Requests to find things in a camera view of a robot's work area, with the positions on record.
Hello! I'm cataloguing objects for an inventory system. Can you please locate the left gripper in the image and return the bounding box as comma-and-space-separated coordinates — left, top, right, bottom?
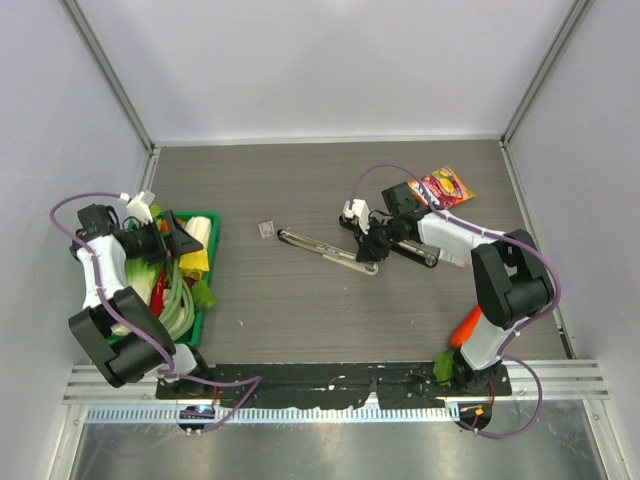
125, 211, 202, 266

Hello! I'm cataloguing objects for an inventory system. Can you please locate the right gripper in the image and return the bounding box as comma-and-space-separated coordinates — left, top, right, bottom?
353, 215, 403, 262

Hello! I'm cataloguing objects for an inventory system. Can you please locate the red white staple box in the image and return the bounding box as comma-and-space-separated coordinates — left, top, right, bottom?
258, 220, 275, 238

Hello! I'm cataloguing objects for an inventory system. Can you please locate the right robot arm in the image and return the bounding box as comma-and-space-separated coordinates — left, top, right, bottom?
342, 183, 559, 395

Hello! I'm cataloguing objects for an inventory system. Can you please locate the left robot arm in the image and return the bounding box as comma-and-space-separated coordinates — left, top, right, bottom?
69, 204, 213, 399

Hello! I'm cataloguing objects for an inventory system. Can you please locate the yellow white toy cabbage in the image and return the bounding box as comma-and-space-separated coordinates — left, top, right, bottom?
179, 216, 212, 281

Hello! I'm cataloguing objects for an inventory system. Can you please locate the green plastic tray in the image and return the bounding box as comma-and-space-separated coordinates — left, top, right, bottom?
114, 210, 222, 348

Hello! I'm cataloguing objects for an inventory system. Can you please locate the green toy leaf sprig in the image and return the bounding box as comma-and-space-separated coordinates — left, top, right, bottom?
191, 280, 216, 311

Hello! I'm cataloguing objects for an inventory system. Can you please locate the red toy chili pepper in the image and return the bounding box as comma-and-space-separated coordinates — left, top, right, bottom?
150, 267, 166, 317

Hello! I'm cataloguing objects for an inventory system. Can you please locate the orange candy bag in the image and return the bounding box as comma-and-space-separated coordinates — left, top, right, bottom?
408, 166, 476, 209

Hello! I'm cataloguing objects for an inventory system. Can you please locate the orange toy carrot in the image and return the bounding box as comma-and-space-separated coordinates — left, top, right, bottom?
449, 305, 482, 349

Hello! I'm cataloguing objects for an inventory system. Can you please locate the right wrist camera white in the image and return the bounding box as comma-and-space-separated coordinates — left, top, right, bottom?
341, 199, 370, 234

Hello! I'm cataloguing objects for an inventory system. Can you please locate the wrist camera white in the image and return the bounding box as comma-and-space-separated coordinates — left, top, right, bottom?
341, 199, 370, 234
118, 190, 155, 224

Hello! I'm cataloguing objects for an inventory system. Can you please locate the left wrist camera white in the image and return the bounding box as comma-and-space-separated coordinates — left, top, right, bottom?
118, 190, 155, 224

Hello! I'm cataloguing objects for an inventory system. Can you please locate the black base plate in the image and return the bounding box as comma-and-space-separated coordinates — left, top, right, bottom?
154, 359, 511, 409

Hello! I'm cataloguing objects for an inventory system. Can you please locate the white slotted cable duct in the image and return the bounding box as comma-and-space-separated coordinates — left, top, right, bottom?
85, 404, 459, 426

